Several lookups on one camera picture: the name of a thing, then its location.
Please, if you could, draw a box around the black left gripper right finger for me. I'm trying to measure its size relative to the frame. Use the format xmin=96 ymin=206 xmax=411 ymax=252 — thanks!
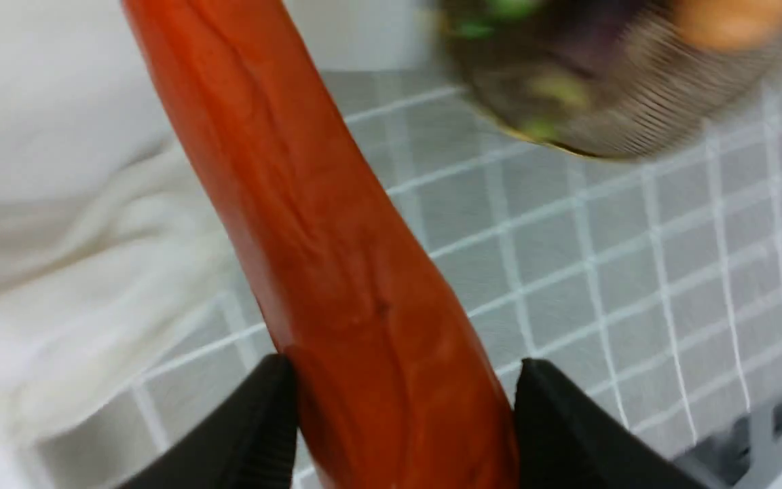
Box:
xmin=513 ymin=358 xmax=703 ymax=488

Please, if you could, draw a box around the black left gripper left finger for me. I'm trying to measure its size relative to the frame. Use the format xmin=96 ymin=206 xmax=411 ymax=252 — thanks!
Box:
xmin=121 ymin=353 xmax=299 ymax=488

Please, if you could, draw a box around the white canvas tote bag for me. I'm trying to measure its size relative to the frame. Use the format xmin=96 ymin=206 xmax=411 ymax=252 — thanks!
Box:
xmin=0 ymin=0 xmax=432 ymax=469

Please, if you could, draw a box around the grey checkered tablecloth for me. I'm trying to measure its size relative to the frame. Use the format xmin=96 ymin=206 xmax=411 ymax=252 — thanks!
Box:
xmin=18 ymin=34 xmax=782 ymax=489

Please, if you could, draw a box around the gold-rimmed glass plate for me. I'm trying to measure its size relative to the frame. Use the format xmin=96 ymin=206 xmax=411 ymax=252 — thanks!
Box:
xmin=435 ymin=1 xmax=782 ymax=159

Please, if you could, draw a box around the green toy cucumber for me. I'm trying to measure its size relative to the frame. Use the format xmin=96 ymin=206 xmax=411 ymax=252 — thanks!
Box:
xmin=451 ymin=1 xmax=547 ymax=39

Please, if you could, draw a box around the brown toy potato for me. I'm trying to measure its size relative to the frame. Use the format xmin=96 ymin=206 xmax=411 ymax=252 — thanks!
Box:
xmin=673 ymin=1 xmax=782 ymax=52

